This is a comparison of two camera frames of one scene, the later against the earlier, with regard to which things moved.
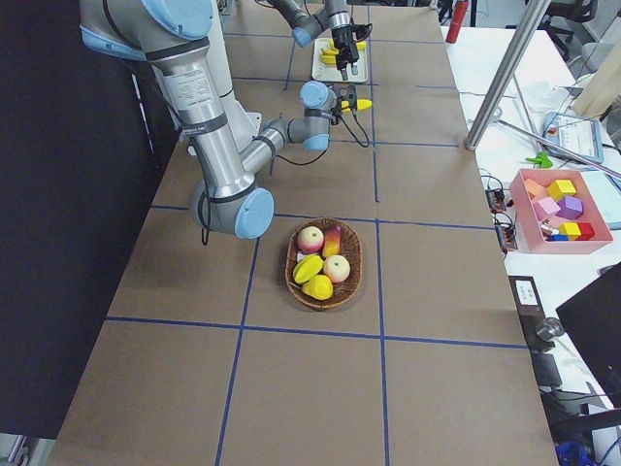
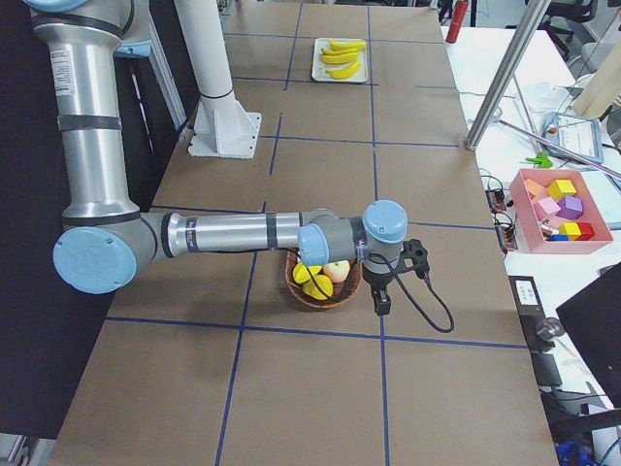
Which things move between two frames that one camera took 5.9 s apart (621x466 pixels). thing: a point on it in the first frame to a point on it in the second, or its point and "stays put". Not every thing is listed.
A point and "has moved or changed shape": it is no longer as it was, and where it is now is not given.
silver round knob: x=549 y=327 stays put
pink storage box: x=559 y=213 stays put
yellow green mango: x=318 y=286 stays put
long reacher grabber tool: x=560 y=147 stays put
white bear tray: x=330 y=73 stays put
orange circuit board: x=496 y=199 stays put
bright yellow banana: x=329 y=59 has moved or changed shape
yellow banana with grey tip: x=362 y=104 to x=344 y=72
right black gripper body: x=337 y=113 to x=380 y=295
